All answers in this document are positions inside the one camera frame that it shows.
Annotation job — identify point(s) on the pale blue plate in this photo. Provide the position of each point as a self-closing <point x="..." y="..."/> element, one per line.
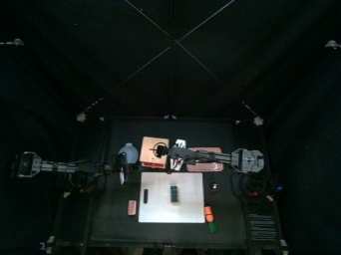
<point x="130" y="152"/>

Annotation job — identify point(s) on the green toy block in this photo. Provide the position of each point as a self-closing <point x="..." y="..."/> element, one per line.
<point x="212" y="227"/>

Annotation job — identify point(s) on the white cutting board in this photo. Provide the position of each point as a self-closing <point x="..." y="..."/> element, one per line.
<point x="186" y="209"/>

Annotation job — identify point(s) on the grey frame corner bracket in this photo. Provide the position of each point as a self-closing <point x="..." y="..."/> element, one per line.
<point x="16" y="42"/>
<point x="331" y="44"/>
<point x="168" y="117"/>
<point x="80" y="116"/>
<point x="258" y="120"/>

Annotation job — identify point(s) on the toy knife white blade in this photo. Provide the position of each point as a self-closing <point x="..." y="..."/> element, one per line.
<point x="122" y="178"/>

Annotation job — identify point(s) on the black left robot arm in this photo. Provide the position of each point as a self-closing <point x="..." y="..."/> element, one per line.
<point x="53" y="165"/>

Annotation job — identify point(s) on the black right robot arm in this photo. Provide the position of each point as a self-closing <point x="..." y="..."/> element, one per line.
<point x="246" y="159"/>

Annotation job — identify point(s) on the white striped toy piece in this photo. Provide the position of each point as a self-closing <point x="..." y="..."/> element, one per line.
<point x="179" y="143"/>

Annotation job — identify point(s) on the pink rectangular tray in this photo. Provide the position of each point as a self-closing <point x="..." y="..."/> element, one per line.
<point x="206" y="166"/>

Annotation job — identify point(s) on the dark green sushi roll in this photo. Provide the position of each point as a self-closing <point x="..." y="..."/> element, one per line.
<point x="174" y="194"/>

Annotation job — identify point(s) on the white label sticker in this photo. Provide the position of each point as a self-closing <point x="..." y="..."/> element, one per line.
<point x="262" y="226"/>

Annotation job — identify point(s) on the small black round toy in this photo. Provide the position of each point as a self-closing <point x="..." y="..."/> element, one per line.
<point x="214" y="186"/>

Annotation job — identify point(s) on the tan wooden box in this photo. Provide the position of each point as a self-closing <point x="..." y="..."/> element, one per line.
<point x="148" y="146"/>

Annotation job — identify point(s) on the orange toy block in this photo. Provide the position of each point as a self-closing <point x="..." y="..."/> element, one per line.
<point x="208" y="217"/>
<point x="207" y="209"/>

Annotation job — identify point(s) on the pink toy block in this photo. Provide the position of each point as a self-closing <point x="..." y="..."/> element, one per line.
<point x="132" y="207"/>

